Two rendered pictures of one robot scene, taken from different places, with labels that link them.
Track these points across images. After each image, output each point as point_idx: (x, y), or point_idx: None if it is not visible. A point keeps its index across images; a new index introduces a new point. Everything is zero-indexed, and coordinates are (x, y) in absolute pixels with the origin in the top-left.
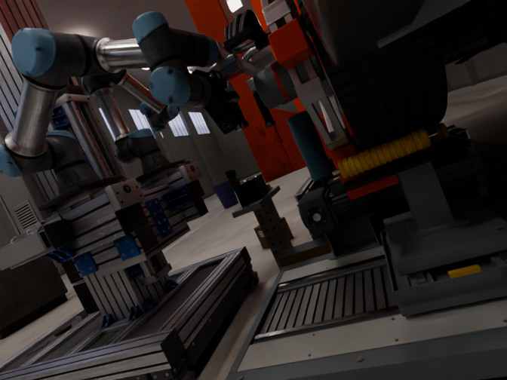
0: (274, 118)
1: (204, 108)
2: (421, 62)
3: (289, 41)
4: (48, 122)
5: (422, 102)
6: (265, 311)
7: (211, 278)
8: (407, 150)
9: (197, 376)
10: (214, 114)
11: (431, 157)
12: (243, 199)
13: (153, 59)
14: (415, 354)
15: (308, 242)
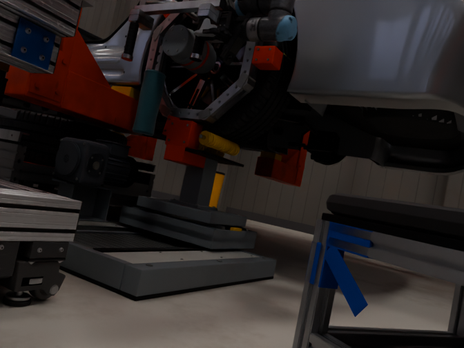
0: (75, 43)
1: (224, 32)
2: (277, 114)
3: (277, 59)
4: None
5: (258, 131)
6: None
7: None
8: (232, 150)
9: (5, 288)
10: (235, 46)
11: (233, 161)
12: (0, 92)
13: (291, 8)
14: (241, 261)
15: None
